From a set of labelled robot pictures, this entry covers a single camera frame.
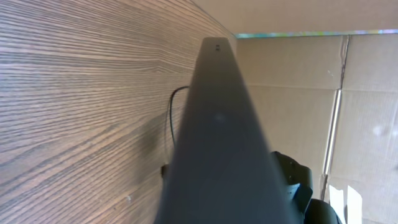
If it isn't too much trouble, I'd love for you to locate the blue Samsung Galaxy phone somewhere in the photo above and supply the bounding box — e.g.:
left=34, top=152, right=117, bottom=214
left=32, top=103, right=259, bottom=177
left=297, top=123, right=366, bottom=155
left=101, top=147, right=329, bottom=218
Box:
left=155, top=37, right=295, bottom=224

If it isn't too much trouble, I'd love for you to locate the black USB charging cable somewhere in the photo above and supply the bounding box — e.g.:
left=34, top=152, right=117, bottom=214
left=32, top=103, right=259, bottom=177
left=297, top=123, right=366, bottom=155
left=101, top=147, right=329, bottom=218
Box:
left=160, top=85, right=190, bottom=180

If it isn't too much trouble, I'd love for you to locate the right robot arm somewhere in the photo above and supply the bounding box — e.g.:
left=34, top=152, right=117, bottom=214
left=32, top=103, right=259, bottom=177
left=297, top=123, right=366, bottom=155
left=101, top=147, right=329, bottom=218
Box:
left=271, top=151, right=342, bottom=224

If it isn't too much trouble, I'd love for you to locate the cardboard box wall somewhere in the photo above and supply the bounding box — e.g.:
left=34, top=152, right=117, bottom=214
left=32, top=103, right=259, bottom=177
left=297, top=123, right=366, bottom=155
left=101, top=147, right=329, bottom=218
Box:
left=198, top=0, right=397, bottom=223

